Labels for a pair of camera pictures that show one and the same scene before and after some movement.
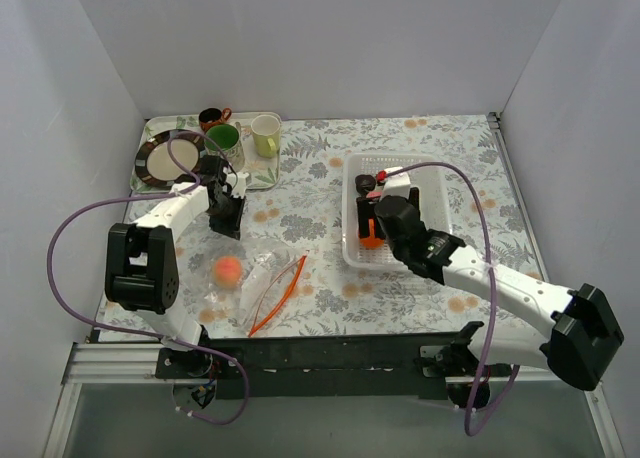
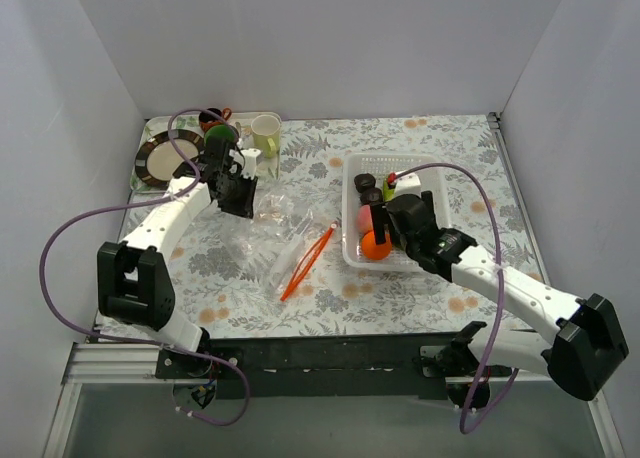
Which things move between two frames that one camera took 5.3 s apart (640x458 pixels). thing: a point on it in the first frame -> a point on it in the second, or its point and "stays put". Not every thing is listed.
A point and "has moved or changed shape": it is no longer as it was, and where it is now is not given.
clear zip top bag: (233, 287) -> (280, 241)
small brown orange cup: (213, 116) stays put
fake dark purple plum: (365, 183) stays put
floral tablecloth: (284, 276) stays put
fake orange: (371, 242) has moved or changed shape
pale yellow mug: (266, 132) stays put
